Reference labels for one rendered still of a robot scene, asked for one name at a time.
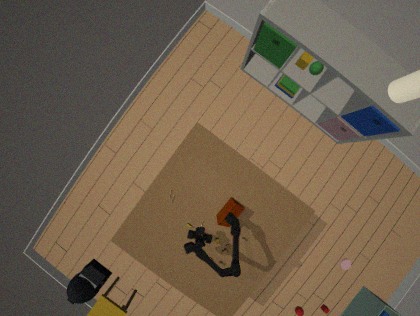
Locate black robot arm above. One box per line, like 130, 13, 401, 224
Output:
184, 212, 241, 277

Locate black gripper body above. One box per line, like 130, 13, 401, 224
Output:
187, 230, 212, 244

